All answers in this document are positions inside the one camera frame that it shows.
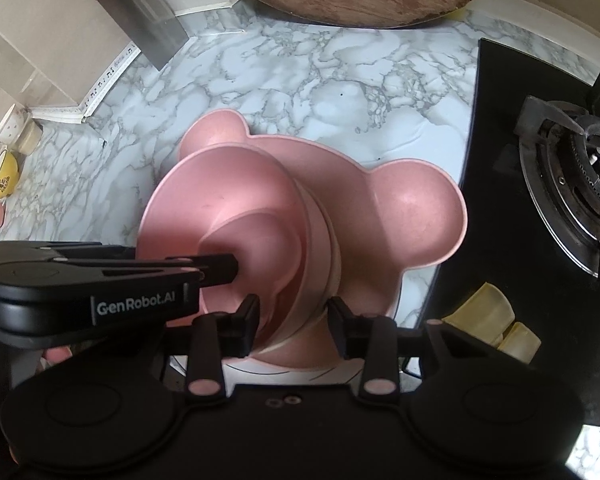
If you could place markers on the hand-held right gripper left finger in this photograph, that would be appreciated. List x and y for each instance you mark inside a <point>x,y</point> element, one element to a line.
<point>247,327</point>

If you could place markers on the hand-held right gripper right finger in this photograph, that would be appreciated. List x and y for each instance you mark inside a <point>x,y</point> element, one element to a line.
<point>341,327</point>

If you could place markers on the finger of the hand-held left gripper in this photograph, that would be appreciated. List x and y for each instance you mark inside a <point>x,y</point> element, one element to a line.
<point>105,251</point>
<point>215,269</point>

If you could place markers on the white floral plate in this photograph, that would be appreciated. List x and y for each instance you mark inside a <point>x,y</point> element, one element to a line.
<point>280,377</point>

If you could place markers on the pink round bowl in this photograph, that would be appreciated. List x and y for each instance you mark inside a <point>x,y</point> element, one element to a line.
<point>205,200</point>

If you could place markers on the pink bear-shaped bowl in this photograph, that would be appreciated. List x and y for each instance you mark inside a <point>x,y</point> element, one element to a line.
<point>390,220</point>

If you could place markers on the person's left hand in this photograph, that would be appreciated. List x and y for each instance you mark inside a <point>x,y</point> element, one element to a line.
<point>57,355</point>

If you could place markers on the small cream cup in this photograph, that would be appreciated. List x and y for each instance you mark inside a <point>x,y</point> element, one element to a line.
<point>30,137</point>

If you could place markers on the yellowish translucent plastic cover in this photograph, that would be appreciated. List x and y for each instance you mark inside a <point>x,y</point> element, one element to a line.
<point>520,342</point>
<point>480,310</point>

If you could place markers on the white dotted cup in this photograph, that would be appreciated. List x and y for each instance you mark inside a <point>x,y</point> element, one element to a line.
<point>7,125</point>

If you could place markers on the black glass gas stove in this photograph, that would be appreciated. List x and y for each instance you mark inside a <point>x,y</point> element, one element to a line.
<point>480,240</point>

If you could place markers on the white patterned edge strip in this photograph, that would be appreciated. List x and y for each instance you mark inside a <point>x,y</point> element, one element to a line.
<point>105,80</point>

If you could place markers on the gas burner pan support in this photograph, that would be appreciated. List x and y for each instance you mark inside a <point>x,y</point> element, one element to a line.
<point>570,175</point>

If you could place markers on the yellow sponge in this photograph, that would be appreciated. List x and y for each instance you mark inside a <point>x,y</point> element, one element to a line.
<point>457,14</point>

